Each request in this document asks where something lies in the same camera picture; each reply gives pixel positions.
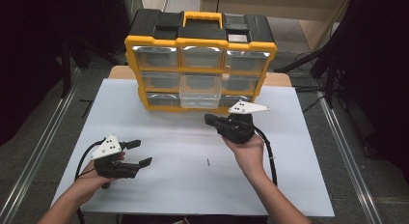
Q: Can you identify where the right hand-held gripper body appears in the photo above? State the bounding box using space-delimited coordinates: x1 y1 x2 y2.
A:
214 99 271 145

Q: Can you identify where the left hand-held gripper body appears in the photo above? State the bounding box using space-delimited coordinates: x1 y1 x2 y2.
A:
89 133 141 180

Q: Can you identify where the clear plastic drawer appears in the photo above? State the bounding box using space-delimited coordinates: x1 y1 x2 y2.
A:
178 72 224 110

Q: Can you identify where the yellow black organizer case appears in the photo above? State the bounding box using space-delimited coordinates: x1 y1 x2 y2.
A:
123 8 278 115

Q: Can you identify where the person's right hand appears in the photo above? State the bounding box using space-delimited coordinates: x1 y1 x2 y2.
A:
223 133 266 180

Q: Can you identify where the person's left hand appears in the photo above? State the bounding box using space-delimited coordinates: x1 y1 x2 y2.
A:
74 159 117 190

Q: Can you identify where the white table cover sheet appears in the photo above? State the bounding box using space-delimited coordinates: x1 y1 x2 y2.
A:
48 78 336 218

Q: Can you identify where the small black bent bar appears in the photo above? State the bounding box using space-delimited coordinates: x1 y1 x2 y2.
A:
79 98 95 120

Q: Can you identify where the wooden table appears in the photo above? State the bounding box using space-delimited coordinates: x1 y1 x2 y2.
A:
107 65 293 88

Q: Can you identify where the set of clear organizer bins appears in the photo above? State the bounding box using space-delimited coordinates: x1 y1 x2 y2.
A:
132 45 271 109

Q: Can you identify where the person's dark clothing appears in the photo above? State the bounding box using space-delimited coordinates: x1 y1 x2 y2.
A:
120 213 268 224

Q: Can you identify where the black metal stand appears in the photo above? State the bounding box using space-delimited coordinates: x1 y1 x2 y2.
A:
273 0 358 109
61 37 126 98

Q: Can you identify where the black curtain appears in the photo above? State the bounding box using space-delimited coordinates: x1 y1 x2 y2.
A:
0 0 129 148
334 0 409 174

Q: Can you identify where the left hand-held gripper black cable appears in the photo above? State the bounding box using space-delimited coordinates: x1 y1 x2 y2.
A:
73 138 107 224

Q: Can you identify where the hand-held gripper black cable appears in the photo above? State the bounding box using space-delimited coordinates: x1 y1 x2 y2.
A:
254 126 278 187
73 138 107 224

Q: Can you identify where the right hand-held gripper black cable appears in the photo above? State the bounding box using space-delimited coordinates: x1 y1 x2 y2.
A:
254 126 278 187

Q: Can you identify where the metal floor rail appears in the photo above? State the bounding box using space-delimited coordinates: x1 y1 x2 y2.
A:
316 90 385 224
0 68 81 224

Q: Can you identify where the black floor cable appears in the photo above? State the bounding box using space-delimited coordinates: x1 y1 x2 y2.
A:
293 51 327 114

